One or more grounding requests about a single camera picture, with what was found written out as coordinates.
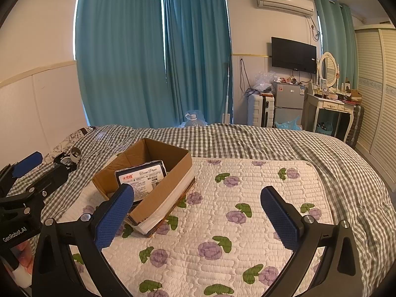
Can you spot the white suitcase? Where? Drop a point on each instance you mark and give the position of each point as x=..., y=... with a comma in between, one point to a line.
x=256, y=111

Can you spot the blue plastic bag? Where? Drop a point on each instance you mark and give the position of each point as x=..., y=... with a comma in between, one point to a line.
x=289, y=125

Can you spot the small brown box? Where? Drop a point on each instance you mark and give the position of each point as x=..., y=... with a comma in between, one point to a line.
x=355, y=95

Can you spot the clear water jug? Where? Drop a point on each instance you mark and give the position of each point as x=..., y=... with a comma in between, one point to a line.
x=195, y=120

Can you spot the dark suitcase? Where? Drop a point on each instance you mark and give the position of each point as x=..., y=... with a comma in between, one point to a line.
x=355, y=123

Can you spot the small grey fridge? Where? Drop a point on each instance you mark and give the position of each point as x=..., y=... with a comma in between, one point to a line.
x=287, y=97

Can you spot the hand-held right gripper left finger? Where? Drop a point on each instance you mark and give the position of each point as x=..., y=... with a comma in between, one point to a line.
x=113, y=218

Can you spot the floral quilted mat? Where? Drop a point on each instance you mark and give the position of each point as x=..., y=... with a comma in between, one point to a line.
x=232, y=253

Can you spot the black white headset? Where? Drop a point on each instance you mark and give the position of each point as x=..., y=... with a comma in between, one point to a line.
x=74, y=154

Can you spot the light teal curtain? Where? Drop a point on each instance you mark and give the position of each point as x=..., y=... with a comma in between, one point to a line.
x=334, y=31

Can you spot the white mop pole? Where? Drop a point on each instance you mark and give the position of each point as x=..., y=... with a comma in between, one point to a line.
x=228, y=92

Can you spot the white dressing table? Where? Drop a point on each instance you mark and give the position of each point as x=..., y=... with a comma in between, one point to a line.
x=328, y=105

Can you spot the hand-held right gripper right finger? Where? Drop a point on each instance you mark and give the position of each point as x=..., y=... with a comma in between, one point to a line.
x=280, y=219

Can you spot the teal storage basket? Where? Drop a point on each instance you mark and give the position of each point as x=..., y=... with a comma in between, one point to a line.
x=324, y=128

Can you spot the black floral tissue pack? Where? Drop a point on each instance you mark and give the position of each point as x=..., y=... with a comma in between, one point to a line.
x=145, y=179

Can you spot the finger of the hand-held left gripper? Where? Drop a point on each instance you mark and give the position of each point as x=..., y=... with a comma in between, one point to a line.
x=27, y=164
x=51, y=179

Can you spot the oval white mirror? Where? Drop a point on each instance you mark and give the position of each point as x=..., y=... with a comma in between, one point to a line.
x=330, y=68

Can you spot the cream louvred wardrobe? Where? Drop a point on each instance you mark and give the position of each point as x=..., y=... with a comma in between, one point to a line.
x=377, y=99

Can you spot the brown cardboard box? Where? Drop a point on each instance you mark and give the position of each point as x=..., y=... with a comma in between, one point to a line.
x=167, y=185

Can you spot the black wall television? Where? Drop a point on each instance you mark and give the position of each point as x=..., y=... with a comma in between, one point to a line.
x=294, y=54

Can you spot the narrow teal curtain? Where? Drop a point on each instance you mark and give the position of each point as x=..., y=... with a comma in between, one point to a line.
x=198, y=52

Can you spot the wide teal curtain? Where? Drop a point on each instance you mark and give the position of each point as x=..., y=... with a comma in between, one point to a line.
x=120, y=52

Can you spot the white air conditioner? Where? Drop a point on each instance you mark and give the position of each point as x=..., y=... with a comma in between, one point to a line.
x=284, y=2

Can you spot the floral print pillow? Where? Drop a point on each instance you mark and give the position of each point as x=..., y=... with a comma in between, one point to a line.
x=77, y=134

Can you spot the clear plastic bag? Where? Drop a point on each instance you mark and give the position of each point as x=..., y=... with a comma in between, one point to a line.
x=263, y=79

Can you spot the person's left hand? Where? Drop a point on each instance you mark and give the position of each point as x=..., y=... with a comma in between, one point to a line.
x=24, y=252

